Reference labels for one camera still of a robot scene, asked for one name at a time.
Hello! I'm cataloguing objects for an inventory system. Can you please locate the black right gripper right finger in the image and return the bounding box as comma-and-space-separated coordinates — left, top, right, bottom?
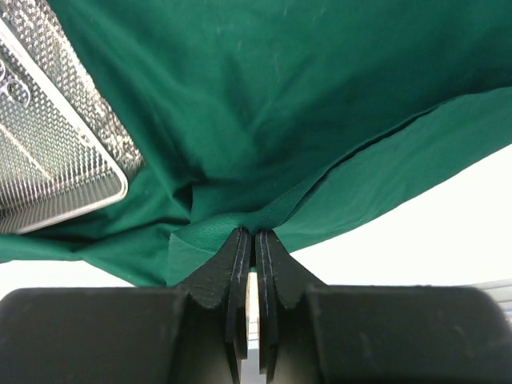
254, 230, 511, 383

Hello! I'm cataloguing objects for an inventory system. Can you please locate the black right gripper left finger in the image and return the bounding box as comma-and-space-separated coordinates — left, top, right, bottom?
1, 228, 250, 383

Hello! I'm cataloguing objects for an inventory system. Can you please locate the green surgical drape cloth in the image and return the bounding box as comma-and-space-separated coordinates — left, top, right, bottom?
1, 1, 511, 286

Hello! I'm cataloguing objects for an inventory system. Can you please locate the metal mesh instrument tray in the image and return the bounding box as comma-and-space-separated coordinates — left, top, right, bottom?
1, 1, 143, 234

